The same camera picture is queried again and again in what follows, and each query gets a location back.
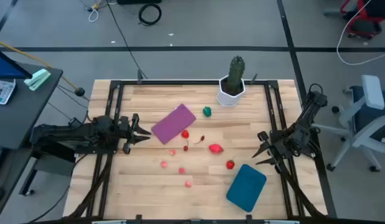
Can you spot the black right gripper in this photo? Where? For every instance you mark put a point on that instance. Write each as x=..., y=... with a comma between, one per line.
x=281, y=143

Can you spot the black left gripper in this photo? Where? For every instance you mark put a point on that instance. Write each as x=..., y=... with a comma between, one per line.
x=125, y=127

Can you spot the pink wrinkled toy piece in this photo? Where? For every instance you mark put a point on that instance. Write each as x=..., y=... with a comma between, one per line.
x=181, y=170
x=188, y=183
x=172, y=152
x=164, y=164

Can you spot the red toy strawberry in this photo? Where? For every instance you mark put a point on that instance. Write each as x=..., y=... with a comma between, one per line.
x=230, y=164

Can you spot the red toy tomato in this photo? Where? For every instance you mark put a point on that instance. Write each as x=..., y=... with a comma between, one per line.
x=185, y=134

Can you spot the large pinkish red toy fruit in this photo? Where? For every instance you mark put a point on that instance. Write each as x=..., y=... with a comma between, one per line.
x=215, y=148

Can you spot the dark red toy radish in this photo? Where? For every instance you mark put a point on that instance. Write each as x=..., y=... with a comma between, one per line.
x=202, y=138

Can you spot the green toy bell pepper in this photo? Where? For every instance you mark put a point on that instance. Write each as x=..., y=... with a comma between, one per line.
x=207, y=111

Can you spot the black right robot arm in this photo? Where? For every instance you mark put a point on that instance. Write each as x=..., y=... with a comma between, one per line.
x=304, y=118

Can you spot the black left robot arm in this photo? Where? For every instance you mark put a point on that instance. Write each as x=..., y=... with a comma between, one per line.
x=71, y=132

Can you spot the teal tupperware container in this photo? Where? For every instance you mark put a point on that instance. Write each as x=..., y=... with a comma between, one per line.
x=246, y=188

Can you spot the purple flat container lid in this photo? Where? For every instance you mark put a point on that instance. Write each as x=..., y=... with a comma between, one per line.
x=173, y=124

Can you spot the red toy cherry with stem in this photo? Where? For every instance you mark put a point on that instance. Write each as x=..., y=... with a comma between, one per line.
x=185, y=148

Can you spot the white hexagonal plant pot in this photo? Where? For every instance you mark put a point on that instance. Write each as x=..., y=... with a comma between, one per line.
x=226, y=99

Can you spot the black round knob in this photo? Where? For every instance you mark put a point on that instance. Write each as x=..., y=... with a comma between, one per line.
x=79, y=91

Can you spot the green cactus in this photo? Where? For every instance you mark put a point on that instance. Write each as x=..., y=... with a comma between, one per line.
x=236, y=73

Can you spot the mint green stapler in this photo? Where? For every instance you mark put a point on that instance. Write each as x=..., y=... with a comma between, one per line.
x=36, y=79

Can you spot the black office desk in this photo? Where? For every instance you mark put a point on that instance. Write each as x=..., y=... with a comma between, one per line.
x=21, y=118

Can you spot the white and blue office chair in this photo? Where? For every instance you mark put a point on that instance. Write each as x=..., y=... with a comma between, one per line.
x=371, y=91

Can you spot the black floor box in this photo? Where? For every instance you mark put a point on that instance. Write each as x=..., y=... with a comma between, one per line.
x=139, y=1

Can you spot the grey desk calculator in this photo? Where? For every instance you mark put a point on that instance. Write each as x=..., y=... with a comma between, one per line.
x=2, y=91

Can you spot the blue screen desk monitor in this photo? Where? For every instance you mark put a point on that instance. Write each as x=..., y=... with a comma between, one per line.
x=5, y=68

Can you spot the red and black chair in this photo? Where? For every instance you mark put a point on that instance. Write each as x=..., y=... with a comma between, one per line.
x=367, y=28

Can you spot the black frame clamp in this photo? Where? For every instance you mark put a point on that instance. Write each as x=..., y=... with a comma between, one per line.
x=254, y=78
x=249, y=218
x=138, y=218

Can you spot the black metal table frame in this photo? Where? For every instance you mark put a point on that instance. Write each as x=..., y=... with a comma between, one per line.
x=192, y=82

